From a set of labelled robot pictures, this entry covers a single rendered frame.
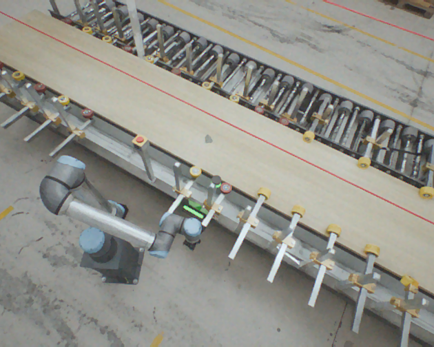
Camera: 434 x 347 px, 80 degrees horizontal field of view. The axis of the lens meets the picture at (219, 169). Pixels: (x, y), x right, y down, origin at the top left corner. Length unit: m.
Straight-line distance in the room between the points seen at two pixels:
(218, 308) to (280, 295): 0.57
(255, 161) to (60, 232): 1.94
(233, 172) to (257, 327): 1.36
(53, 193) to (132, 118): 1.05
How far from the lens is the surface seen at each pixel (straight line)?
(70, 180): 1.37
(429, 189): 2.37
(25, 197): 3.22
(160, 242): 1.37
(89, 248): 1.81
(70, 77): 2.66
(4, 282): 3.00
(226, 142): 2.01
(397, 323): 2.22
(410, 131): 2.86
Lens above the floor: 2.51
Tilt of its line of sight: 60 degrees down
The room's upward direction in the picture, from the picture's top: 9 degrees clockwise
